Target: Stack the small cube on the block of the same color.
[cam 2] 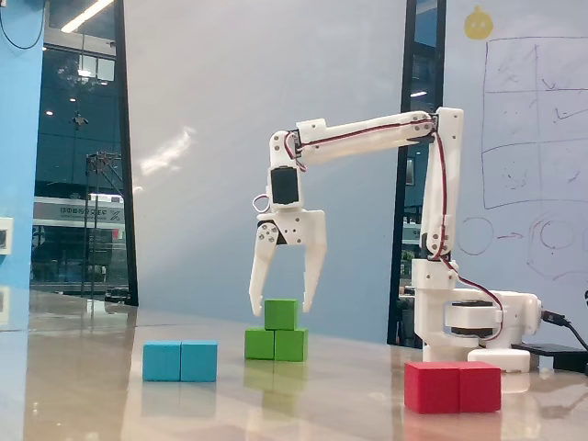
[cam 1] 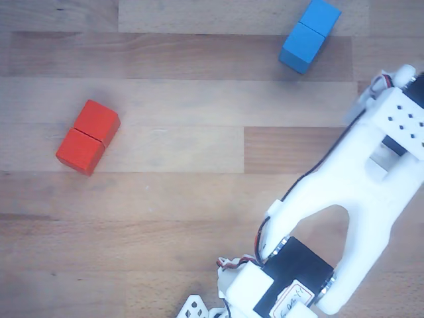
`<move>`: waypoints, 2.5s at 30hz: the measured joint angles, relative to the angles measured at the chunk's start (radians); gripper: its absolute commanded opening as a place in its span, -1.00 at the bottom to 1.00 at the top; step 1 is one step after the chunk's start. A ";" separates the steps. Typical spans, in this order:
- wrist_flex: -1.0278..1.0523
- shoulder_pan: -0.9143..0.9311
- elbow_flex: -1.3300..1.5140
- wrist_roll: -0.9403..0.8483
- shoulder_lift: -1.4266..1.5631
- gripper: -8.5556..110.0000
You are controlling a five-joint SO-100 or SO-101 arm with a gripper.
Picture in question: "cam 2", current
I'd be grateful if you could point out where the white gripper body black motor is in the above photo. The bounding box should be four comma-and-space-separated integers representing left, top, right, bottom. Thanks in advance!
255, 209, 329, 249

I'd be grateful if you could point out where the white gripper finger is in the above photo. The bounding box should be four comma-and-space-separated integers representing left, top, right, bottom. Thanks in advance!
300, 242, 329, 314
249, 220, 280, 319

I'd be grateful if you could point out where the small green cube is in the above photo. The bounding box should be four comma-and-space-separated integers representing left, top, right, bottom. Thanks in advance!
264, 298, 299, 332

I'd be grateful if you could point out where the long green block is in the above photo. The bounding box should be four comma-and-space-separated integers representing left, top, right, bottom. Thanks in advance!
243, 326, 309, 363

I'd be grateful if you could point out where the long blue block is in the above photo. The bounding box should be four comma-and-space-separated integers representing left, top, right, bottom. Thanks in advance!
141, 339, 219, 383

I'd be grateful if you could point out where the long red block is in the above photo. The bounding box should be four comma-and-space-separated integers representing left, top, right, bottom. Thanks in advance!
403, 360, 503, 415

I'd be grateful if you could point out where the dark metal tripod stand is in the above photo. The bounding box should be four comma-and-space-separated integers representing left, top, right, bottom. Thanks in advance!
81, 151, 126, 300

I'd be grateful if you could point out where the white sign with characters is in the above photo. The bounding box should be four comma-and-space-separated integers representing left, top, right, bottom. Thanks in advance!
32, 196, 126, 228

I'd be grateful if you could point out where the black flat box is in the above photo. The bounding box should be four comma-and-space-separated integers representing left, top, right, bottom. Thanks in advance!
510, 342, 588, 371

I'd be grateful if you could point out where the yellow round sticker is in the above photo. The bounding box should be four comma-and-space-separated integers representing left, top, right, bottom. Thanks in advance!
462, 5, 495, 40

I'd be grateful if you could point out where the whiteboard with marker drawings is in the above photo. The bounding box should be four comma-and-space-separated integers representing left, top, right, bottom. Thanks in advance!
440, 0, 588, 348

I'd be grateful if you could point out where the long ceiling light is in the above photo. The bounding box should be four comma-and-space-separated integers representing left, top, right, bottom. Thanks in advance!
61, 0, 115, 34

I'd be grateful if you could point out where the wide black frame post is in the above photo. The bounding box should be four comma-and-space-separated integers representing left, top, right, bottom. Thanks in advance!
113, 0, 140, 307

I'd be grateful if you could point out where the thin black frame post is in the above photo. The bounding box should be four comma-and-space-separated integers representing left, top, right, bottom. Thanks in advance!
387, 0, 418, 346

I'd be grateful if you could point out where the black plug cable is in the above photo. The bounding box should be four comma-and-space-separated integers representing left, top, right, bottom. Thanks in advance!
540, 310, 588, 350

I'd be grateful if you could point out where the white wall socket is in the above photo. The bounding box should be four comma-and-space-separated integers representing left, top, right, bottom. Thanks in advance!
0, 217, 14, 255

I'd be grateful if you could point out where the thin black hanging cable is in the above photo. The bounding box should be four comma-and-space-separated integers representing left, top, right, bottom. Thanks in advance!
0, 0, 50, 50

